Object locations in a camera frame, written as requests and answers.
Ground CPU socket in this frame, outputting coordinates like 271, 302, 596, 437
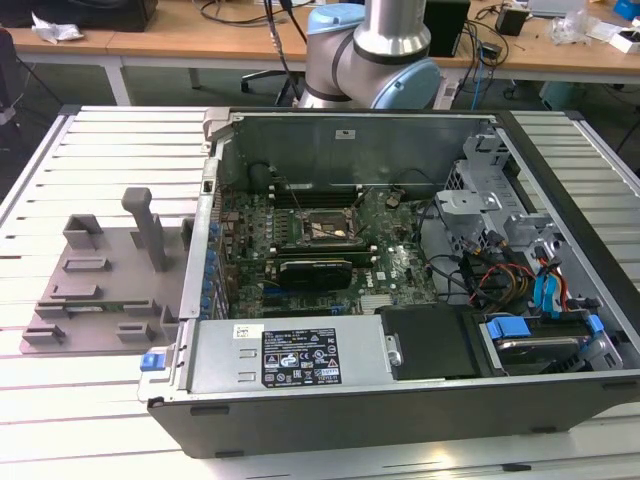
298, 207, 362, 247

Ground black graphics card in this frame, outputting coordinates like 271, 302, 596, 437
277, 257, 354, 290

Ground green motherboard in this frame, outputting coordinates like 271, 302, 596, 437
219, 187, 441, 319

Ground silver chipset heatsink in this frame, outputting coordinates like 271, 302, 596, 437
360, 294, 392, 315

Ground black round speaker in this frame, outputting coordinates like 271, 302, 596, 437
248, 162, 275, 190

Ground grey power supply unit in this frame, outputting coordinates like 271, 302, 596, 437
187, 317, 394, 394

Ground black plastic shroud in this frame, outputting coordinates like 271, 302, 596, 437
374, 303, 485, 382

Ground silver metal disk bay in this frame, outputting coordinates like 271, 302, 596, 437
433, 130, 569, 261

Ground office chair base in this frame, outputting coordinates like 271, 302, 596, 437
241, 68, 304, 107

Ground black grey PC case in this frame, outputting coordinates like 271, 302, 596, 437
137, 105, 640, 460

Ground grey plastic parts rack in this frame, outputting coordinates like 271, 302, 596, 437
19, 187, 196, 357

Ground hard disk blue carrier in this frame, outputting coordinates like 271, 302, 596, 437
479, 313, 607, 377

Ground pale teal container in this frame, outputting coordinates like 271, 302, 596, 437
538, 79, 576, 112

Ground black power adapter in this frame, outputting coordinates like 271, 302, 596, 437
494, 7, 530, 37

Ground clear plastic bags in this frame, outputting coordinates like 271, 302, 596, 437
547, 8, 601, 47

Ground white flat device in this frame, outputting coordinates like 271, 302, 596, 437
528, 0, 587, 16

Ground crumpled white paper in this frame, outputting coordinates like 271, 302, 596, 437
29, 10, 85, 45

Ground white flat box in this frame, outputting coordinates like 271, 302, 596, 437
589, 22, 640, 55

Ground person in dark clothes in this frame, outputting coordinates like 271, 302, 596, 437
0, 27, 25, 126

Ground red yellow power wire bundle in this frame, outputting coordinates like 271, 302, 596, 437
469, 249, 536, 307

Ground blue data wire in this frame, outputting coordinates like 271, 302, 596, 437
532, 272, 564, 321

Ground wooden desk white frame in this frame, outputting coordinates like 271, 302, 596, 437
449, 0, 640, 86
0, 22, 311, 107

